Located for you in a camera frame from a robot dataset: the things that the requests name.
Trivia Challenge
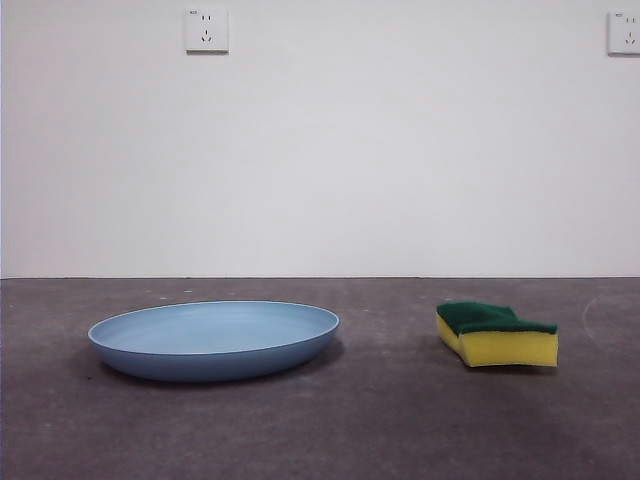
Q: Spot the blue round plate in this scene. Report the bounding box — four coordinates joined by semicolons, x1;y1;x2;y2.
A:
87;299;343;384

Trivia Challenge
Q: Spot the yellow sponge with green pad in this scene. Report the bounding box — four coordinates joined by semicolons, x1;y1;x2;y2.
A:
434;299;560;370

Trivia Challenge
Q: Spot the white wall socket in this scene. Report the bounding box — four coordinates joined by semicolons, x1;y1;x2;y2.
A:
607;10;640;57
184;8;231;55

